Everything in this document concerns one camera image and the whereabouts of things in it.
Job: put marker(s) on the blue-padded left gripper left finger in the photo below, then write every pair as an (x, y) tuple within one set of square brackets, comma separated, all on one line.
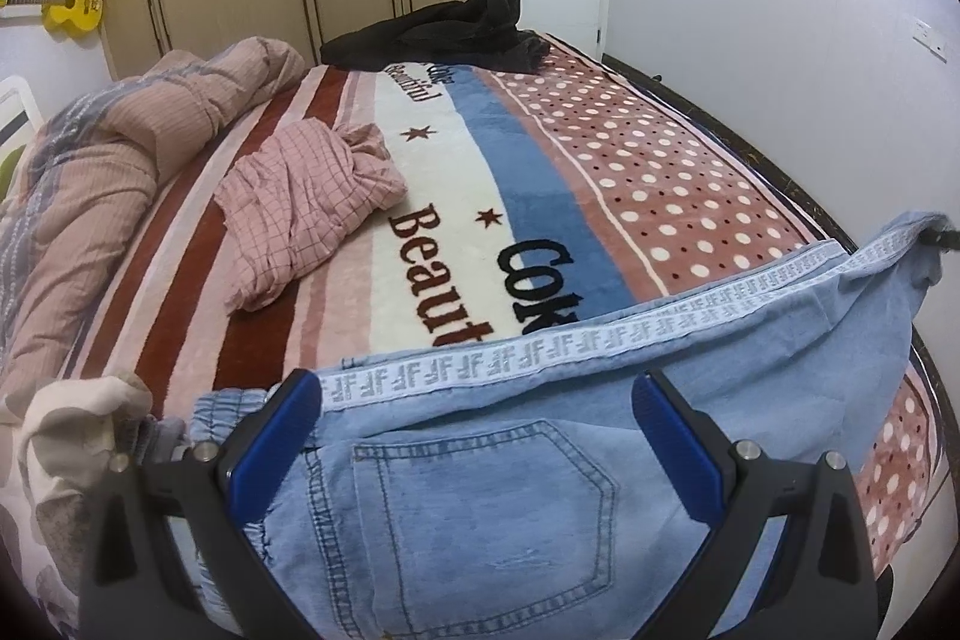
[(134, 584)]

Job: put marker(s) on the striped polka-dot bed blanket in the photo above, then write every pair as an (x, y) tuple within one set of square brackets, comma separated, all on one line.
[(533, 200)]

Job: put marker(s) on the pink checked garment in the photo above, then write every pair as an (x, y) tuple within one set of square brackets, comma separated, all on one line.
[(290, 205)]

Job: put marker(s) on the white wall switch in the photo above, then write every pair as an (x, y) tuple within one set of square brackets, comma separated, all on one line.
[(931, 39)]

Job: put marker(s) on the pink striped quilt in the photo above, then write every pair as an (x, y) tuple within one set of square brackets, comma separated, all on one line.
[(91, 174)]

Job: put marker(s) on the light blue denim pants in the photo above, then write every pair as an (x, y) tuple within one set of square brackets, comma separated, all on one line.
[(504, 490)]

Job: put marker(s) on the black garment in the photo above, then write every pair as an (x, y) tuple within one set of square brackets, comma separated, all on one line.
[(479, 33)]

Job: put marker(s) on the dark bed frame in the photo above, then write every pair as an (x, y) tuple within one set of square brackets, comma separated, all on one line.
[(800, 202)]

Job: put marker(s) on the white headboard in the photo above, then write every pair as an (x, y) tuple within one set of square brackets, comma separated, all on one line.
[(20, 117)]

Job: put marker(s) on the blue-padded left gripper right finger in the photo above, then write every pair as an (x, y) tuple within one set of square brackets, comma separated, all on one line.
[(787, 553)]

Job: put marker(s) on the yellow guitar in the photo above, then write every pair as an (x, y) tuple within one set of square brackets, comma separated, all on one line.
[(75, 18)]

